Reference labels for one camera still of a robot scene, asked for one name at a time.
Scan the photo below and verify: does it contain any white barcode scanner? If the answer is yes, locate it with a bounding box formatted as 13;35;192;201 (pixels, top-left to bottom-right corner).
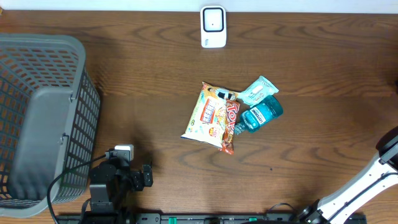
200;6;227;49

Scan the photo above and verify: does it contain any grey plastic shopping basket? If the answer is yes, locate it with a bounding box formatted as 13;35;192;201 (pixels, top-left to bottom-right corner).
1;34;101;218

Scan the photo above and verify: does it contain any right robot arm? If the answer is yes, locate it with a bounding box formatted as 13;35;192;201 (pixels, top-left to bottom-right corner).
297;128;397;224

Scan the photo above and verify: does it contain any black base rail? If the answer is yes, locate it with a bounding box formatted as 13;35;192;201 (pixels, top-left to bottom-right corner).
55;212;368;224

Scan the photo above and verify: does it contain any yellow snack bag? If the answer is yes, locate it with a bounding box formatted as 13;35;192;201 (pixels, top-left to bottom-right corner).
181;82;239;150

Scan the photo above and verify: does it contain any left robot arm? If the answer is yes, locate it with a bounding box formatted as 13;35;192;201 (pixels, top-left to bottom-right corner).
80;157;154;224

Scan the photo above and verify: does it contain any blue mouthwash bottle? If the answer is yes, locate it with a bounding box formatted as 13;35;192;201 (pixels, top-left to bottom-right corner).
234;96;284;135

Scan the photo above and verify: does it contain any teal wet wipes pack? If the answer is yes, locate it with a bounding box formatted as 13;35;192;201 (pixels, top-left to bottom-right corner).
237;76;279;107

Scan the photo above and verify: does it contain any brown Top chocolate bar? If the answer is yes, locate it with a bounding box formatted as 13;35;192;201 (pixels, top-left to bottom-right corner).
220;100;240;155

